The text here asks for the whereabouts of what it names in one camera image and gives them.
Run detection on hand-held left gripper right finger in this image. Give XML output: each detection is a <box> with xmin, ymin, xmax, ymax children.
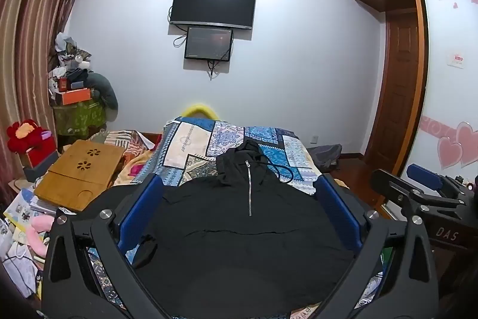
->
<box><xmin>310</xmin><ymin>173</ymin><xmax>439</xmax><ymax>319</ymax></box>

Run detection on white heart-sticker sliding door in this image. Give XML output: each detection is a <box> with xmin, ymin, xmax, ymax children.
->
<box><xmin>399</xmin><ymin>0</ymin><xmax>478</xmax><ymax>189</ymax></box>

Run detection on red plush flower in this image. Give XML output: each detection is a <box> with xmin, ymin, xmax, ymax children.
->
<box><xmin>7</xmin><ymin>119</ymin><xmax>43</xmax><ymax>155</ymax></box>

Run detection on small black wall monitor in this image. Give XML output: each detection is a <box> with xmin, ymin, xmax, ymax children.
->
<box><xmin>184</xmin><ymin>26</ymin><xmax>234</xmax><ymax>62</ymax></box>

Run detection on striped brown curtain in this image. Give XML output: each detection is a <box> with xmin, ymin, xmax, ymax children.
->
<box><xmin>0</xmin><ymin>0</ymin><xmax>98</xmax><ymax>189</ymax></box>

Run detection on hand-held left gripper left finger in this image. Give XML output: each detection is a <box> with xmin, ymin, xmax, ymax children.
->
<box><xmin>41</xmin><ymin>173</ymin><xmax>172</xmax><ymax>319</ymax></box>

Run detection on pile of household clutter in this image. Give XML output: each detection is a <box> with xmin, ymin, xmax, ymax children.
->
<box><xmin>48</xmin><ymin>31</ymin><xmax>94</xmax><ymax>95</ymax></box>

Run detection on pink plush toy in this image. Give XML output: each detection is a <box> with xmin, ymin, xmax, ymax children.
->
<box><xmin>22</xmin><ymin>215</ymin><xmax>56</xmax><ymax>256</ymax></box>

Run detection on pile of papers and books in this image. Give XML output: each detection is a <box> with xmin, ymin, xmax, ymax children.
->
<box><xmin>0</xmin><ymin>188</ymin><xmax>62</xmax><ymax>299</ymax></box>

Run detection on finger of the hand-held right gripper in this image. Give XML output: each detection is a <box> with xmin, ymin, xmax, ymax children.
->
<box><xmin>407</xmin><ymin>164</ymin><xmax>472</xmax><ymax>201</ymax></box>
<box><xmin>370</xmin><ymin>169</ymin><xmax>467</xmax><ymax>220</ymax></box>

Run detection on yellow plush object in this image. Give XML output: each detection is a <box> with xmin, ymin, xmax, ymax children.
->
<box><xmin>181</xmin><ymin>102</ymin><xmax>219</xmax><ymax>120</ymax></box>

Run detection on black zip hoodie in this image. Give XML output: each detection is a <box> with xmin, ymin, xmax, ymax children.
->
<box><xmin>90</xmin><ymin>140</ymin><xmax>374</xmax><ymax>312</ymax></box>

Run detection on orange striped quilt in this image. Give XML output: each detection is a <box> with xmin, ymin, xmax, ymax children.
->
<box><xmin>90</xmin><ymin>128</ymin><xmax>163</xmax><ymax>189</ymax></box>

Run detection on black wall television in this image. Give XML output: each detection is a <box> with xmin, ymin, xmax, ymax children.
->
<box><xmin>169</xmin><ymin>0</ymin><xmax>257</xmax><ymax>31</ymax></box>

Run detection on blue patchwork blanket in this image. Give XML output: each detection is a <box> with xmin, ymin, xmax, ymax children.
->
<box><xmin>86</xmin><ymin>116</ymin><xmax>393</xmax><ymax>319</ymax></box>

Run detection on grey plush toy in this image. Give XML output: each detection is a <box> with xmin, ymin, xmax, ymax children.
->
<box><xmin>84</xmin><ymin>72</ymin><xmax>119</xmax><ymax>114</ymax></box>

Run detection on orange box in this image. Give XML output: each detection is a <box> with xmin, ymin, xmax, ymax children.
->
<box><xmin>60</xmin><ymin>87</ymin><xmax>92</xmax><ymax>106</ymax></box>

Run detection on black monitor cables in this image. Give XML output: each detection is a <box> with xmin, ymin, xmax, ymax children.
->
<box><xmin>172</xmin><ymin>32</ymin><xmax>235</xmax><ymax>81</ymax></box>

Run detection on green cloth-covered cabinet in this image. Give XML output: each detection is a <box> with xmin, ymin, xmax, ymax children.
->
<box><xmin>52</xmin><ymin>98</ymin><xmax>107</xmax><ymax>136</ymax></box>

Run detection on wooden lap desk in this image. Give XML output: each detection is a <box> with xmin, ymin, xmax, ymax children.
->
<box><xmin>33</xmin><ymin>140</ymin><xmax>125</xmax><ymax>213</ymax></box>

